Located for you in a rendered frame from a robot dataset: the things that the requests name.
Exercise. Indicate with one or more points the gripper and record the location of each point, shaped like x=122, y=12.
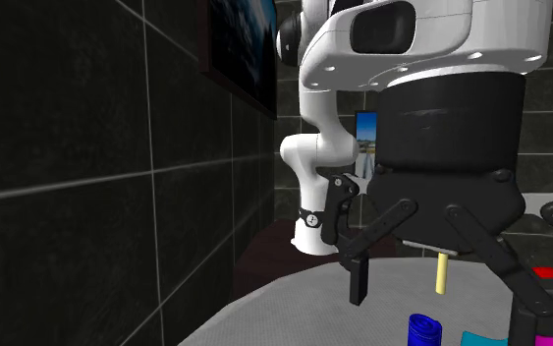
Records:
x=448, y=144

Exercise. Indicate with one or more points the grey rounded furniture piece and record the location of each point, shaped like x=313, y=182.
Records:
x=304, y=311

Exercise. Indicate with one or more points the pale yellow stick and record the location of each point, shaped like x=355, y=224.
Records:
x=442, y=275

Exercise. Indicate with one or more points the blue ribbed cylinder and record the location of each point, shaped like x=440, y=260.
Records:
x=424, y=331

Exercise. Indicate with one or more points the blue sky wall picture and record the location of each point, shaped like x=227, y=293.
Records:
x=366, y=134

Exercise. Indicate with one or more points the cyan flat thing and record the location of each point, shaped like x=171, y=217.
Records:
x=482, y=339

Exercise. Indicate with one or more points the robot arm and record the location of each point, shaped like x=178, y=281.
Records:
x=448, y=28

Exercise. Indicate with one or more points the red flat thing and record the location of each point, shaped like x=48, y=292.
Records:
x=549, y=273

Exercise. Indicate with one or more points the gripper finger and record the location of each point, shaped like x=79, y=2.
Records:
x=358, y=280
x=520, y=280

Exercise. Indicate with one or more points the dark framed wall picture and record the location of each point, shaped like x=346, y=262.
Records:
x=242, y=43

